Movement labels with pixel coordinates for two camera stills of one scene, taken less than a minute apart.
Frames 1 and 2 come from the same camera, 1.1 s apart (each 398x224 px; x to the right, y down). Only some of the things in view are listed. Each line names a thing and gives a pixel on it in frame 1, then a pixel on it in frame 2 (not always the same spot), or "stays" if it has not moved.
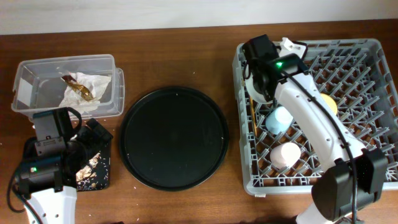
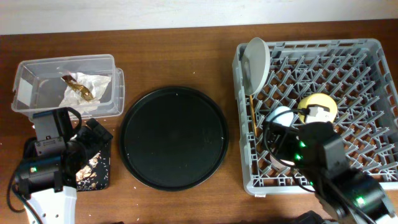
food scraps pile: [92, 176] stays
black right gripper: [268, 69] to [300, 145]
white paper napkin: [95, 84] stays
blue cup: [278, 120] stays
